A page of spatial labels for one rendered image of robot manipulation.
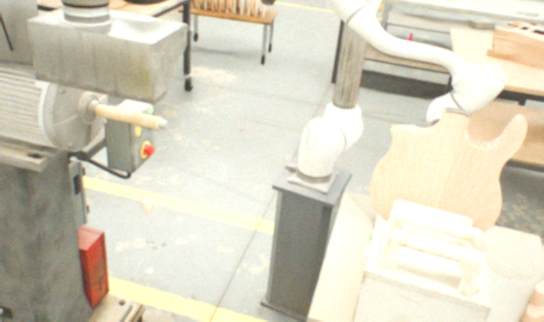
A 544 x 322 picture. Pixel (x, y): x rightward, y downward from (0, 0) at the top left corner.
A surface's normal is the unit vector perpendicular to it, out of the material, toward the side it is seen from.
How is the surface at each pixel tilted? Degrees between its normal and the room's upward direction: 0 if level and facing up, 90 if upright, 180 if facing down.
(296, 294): 90
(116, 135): 90
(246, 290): 0
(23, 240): 90
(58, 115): 83
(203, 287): 0
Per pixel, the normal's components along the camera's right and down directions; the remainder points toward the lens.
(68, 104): 0.92, 0.20
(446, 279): 0.09, -0.87
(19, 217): -0.27, 0.45
